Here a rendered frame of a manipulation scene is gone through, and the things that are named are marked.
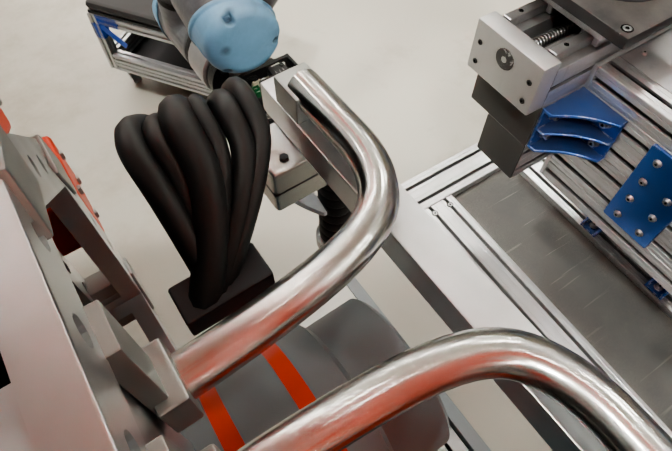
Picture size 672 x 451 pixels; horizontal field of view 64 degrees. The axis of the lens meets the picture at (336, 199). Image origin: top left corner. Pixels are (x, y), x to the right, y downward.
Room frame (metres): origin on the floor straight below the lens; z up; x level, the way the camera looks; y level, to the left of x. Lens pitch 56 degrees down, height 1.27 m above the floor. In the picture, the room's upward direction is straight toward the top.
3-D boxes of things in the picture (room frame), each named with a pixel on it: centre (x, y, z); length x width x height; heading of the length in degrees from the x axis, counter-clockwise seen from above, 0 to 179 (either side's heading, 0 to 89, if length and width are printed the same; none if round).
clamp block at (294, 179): (0.29, 0.02, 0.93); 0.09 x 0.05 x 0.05; 125
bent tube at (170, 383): (0.18, 0.05, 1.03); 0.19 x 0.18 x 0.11; 125
